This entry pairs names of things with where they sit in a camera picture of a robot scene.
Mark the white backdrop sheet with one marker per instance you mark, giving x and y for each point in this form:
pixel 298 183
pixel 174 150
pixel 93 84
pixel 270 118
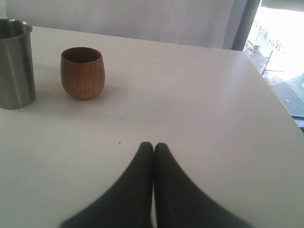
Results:
pixel 207 23

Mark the round wooden cup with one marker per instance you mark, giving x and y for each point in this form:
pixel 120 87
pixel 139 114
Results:
pixel 82 72

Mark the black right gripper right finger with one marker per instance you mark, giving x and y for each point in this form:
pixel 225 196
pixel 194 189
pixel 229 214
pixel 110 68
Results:
pixel 180 203

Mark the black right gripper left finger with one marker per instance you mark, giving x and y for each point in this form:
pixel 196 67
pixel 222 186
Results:
pixel 128 203

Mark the stainless steel cup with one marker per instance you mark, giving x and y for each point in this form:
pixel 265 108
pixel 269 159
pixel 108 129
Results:
pixel 17 85

